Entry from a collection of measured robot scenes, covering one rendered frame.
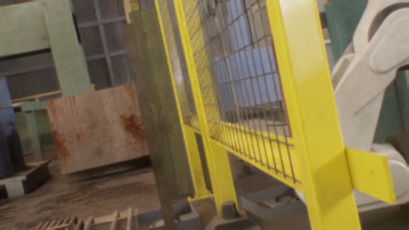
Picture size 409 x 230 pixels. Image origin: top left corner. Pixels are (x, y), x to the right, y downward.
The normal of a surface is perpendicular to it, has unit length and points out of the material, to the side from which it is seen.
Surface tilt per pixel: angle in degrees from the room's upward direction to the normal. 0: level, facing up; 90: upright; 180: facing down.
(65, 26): 90
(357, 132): 90
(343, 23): 90
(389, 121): 90
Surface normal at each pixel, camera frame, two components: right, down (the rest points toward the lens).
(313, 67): 0.13, 0.03
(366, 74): -0.24, 0.35
